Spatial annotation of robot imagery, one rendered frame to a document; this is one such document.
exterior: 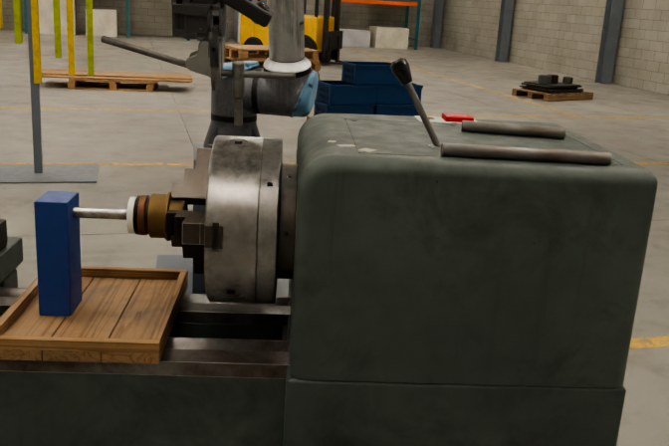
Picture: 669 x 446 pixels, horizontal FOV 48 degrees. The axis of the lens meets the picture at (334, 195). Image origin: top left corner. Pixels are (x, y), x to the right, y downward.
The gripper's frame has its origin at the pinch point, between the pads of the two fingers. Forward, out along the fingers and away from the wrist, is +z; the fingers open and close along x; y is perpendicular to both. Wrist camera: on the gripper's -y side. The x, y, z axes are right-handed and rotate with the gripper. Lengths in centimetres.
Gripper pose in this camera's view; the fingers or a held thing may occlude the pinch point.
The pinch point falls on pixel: (218, 82)
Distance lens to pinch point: 134.6
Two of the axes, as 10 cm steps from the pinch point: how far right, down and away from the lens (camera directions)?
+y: -10.0, -0.6, -0.3
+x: 0.0, 4.2, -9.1
